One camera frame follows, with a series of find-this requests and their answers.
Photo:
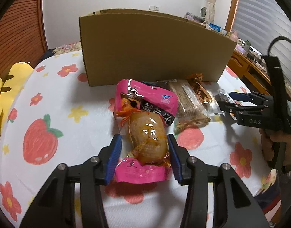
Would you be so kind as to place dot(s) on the dark blue bed cover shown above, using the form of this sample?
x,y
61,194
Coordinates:
x,y
46,54

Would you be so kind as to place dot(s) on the pink snack packet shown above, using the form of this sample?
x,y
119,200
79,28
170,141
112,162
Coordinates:
x,y
136,92

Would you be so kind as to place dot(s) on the dark teal snack packet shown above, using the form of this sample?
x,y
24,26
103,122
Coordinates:
x,y
150,83

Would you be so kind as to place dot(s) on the strawberry flower printed blanket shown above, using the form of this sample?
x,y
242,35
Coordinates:
x,y
64,123

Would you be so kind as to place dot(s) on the wooden window frame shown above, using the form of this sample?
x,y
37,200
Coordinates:
x,y
232,4

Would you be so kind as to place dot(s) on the small blue box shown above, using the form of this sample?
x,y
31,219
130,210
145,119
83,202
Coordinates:
x,y
214,26

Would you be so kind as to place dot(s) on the wooden slatted wardrobe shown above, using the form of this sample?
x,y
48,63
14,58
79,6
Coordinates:
x,y
21,28

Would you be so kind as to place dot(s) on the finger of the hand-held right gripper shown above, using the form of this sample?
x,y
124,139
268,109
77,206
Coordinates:
x,y
231,109
240,96

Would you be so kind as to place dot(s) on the person's right hand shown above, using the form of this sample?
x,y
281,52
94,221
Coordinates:
x,y
268,147

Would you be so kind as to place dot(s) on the stack of folded cloths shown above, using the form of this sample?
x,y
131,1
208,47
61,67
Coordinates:
x,y
194,17

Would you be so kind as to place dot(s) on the small round desk fan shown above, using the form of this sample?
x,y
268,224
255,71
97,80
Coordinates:
x,y
203,12

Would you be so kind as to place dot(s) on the wooden cabinet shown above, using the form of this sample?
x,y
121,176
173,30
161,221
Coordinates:
x,y
243,66

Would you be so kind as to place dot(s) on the brown cardboard box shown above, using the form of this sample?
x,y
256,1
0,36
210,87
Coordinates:
x,y
147,52

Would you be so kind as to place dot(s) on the yellow plush toy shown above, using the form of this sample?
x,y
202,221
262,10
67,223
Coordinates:
x,y
5,92

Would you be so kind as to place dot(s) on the grey window blind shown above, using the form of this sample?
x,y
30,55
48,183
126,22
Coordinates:
x,y
259,16

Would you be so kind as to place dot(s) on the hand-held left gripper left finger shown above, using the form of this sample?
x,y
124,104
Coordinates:
x,y
113,161

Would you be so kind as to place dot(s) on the patterned cream curtain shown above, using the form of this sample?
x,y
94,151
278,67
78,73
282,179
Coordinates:
x,y
211,4

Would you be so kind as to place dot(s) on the silver snack packet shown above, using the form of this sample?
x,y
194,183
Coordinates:
x,y
222,95

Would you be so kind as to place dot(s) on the green lid bottle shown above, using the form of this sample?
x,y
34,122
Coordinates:
x,y
247,46

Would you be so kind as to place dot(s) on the white wall switch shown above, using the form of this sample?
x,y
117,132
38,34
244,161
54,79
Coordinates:
x,y
154,7

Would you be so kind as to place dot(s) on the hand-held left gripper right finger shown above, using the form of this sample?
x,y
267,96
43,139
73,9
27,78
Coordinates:
x,y
175,161

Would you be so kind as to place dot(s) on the clear brown biscuit packet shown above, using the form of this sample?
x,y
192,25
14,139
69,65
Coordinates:
x,y
190,106

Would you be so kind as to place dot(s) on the pink thermos bottle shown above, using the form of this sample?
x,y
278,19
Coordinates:
x,y
234,35

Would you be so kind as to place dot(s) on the brown orange snack wrapper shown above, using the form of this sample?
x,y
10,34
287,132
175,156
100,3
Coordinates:
x,y
199,87

